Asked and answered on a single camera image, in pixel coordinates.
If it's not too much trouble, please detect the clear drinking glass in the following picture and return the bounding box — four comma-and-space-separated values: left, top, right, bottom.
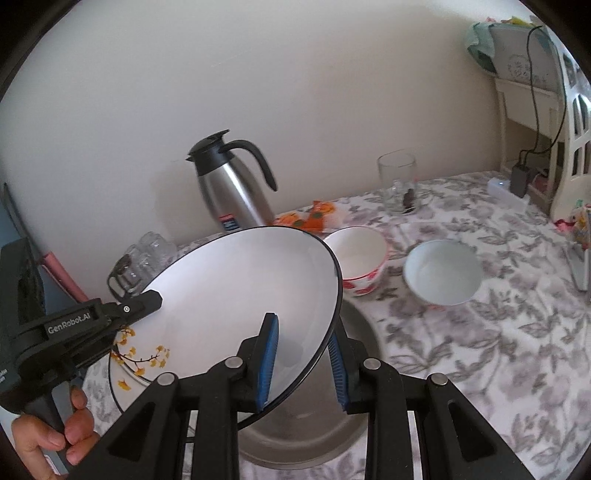
138, 231, 177, 269

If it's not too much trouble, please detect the white wooden shelf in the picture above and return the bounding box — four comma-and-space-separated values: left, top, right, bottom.
494, 79, 564, 214

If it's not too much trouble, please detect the white chair back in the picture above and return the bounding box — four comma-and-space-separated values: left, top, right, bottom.
550, 40, 590, 221

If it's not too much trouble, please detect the black power adapter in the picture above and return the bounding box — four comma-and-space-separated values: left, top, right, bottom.
509, 162, 535, 198

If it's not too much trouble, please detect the glass teapot with dark handle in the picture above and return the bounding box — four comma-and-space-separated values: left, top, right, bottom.
106, 245, 158, 301

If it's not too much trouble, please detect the stainless steel plate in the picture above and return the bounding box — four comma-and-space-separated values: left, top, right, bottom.
184, 294, 385, 471

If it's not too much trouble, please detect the strawberry pattern bowl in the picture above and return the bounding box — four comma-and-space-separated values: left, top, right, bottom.
325, 226, 390, 297

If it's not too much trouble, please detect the white plate with yellow flowers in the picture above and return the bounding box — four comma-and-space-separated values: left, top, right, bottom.
108, 226, 342, 412

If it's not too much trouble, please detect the glass mug with handle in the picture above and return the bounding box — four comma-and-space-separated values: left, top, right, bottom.
377, 149, 419, 215

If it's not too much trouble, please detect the pink rolled mat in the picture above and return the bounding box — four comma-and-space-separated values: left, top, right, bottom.
42, 252, 89, 302

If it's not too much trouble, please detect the floral tablecloth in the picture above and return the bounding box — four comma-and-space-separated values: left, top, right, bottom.
80, 170, 591, 480

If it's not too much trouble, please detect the white bowl with red emblem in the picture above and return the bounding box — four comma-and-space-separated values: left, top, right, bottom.
403, 239, 483, 307

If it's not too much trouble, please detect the orange snack packet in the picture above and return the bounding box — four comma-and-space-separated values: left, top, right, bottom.
273, 211, 324, 232
304, 200, 346, 233

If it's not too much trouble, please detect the white power strip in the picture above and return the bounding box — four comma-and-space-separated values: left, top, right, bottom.
487, 177, 530, 214

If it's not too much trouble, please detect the black cable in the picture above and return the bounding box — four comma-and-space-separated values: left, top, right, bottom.
517, 25, 569, 167

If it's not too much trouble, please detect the stainless steel thermos jug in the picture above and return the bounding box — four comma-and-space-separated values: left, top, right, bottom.
187, 130, 277, 232

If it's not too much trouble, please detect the person's left hand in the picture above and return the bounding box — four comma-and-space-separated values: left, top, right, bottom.
11, 387, 100, 479

